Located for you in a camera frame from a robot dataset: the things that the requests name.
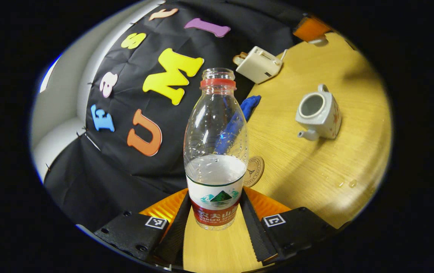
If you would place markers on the round wooden coaster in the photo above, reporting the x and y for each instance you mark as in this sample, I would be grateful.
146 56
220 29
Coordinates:
255 170

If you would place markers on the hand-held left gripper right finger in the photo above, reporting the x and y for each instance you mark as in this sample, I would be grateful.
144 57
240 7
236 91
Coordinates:
255 231

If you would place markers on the toasted bread slice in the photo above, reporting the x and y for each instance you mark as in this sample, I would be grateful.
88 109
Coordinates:
239 58

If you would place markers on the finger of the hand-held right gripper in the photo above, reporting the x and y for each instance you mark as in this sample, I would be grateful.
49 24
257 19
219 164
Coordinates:
310 28

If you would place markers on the white toaster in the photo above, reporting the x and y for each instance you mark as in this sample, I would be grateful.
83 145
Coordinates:
258 66

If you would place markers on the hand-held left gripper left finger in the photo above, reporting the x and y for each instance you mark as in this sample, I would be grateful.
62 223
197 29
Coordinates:
173 231

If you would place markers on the blue towel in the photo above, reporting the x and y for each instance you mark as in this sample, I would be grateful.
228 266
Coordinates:
250 104

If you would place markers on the clear plastic water bottle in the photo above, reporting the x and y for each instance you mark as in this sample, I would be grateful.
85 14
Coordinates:
215 132

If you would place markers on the white ceramic teacup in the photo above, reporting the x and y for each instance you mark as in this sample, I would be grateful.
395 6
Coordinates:
325 121

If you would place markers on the black backdrop cloth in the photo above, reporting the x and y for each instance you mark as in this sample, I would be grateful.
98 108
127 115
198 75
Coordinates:
126 182

